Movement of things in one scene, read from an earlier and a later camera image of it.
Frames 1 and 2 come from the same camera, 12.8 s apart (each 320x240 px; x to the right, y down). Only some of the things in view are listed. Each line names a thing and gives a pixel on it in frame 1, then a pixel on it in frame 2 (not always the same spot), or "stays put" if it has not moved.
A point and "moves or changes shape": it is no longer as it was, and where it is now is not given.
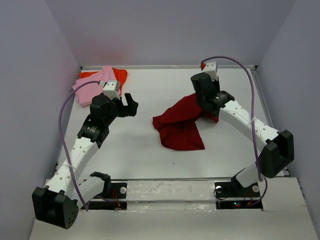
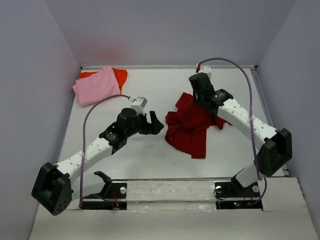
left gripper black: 129,110 → 152,128
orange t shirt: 119,74 stays put
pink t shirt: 87,93 stays put
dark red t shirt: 177,125 moves or changes shape
